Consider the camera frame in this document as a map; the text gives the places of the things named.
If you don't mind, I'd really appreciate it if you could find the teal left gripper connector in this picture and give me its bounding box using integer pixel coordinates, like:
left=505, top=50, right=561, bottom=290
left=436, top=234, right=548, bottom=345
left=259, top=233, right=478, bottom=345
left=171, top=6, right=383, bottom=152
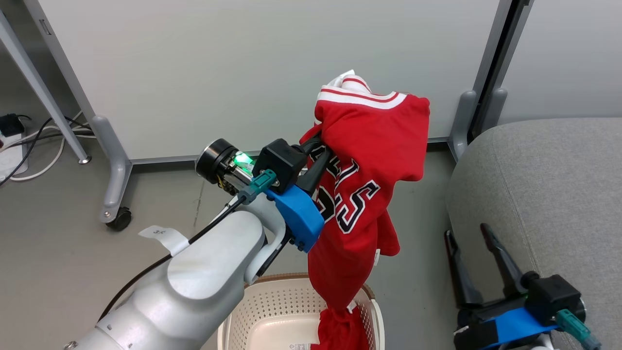
left=238, top=169, right=277, bottom=205

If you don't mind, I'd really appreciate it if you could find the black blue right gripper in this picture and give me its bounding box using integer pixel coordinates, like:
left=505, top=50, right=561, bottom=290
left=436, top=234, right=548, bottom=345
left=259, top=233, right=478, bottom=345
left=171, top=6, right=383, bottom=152
left=445, top=224, right=586, bottom=350

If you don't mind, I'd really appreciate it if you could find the black floor cable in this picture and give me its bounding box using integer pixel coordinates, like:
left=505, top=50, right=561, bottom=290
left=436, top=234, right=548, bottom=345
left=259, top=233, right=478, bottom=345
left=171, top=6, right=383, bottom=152
left=0, top=116, right=94, bottom=188

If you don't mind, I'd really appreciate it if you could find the black caster wheel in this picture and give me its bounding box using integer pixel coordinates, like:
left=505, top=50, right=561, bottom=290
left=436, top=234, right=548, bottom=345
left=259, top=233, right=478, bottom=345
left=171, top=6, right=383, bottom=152
left=106, top=207, right=132, bottom=231

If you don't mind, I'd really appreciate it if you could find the white power strip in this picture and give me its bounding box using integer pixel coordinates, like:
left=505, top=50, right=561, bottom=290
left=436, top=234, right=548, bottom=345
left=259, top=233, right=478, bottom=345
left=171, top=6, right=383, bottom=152
left=0, top=132, right=30, bottom=181

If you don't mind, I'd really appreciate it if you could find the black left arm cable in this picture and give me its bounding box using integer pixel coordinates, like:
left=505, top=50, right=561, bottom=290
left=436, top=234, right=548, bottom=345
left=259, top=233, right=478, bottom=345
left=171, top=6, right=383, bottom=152
left=97, top=194, right=246, bottom=321

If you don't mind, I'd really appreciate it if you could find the teal right gripper connector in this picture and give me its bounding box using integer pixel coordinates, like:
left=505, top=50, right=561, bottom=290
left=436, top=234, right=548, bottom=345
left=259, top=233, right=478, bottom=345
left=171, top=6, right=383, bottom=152
left=555, top=310, right=602, bottom=350

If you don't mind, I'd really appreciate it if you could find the white partition panel grey frame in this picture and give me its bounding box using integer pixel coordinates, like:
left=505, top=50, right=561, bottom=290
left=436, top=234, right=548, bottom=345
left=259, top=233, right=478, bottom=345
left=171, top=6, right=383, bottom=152
left=22, top=0, right=516, bottom=225
left=479, top=0, right=622, bottom=141

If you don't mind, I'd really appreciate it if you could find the grey fabric sofa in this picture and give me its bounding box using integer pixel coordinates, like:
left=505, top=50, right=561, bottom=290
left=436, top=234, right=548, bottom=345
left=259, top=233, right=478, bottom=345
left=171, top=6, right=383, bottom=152
left=446, top=118, right=622, bottom=350

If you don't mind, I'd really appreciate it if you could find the teal gripper connector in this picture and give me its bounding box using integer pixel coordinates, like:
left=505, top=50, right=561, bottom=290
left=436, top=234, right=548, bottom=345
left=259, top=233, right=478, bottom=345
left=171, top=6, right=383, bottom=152
left=555, top=310, right=602, bottom=350
left=238, top=169, right=277, bottom=205

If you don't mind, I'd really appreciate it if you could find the white paper cable tag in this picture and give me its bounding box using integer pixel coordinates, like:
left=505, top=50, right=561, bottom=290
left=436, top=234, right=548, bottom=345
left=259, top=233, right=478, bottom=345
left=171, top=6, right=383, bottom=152
left=138, top=225, right=189, bottom=257

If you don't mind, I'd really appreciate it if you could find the black power adapter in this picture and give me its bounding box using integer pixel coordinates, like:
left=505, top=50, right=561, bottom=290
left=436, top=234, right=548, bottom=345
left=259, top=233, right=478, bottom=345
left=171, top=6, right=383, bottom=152
left=0, top=113, right=25, bottom=138

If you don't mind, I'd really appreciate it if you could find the cream perforated laundry basket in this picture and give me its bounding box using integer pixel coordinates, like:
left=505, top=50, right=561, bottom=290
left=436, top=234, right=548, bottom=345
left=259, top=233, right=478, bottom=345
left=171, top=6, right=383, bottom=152
left=217, top=273, right=385, bottom=350

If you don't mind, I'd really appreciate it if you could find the white floor cable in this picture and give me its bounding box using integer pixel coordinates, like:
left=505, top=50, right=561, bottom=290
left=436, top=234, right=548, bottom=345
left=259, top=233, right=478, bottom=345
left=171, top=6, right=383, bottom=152
left=10, top=111, right=97, bottom=182

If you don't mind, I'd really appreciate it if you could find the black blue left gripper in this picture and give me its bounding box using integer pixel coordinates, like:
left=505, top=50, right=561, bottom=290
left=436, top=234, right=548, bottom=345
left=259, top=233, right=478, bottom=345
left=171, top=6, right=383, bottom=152
left=196, top=134, right=333, bottom=253

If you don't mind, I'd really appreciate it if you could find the grey slanted metal leg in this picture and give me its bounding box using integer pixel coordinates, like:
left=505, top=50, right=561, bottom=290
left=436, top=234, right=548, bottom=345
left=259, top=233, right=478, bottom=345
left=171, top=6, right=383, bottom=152
left=0, top=10, right=92, bottom=164

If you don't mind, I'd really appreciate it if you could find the red basketball jersey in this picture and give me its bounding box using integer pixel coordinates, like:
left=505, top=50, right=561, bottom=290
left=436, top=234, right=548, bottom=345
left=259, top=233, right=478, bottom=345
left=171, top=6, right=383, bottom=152
left=299, top=70, right=431, bottom=350

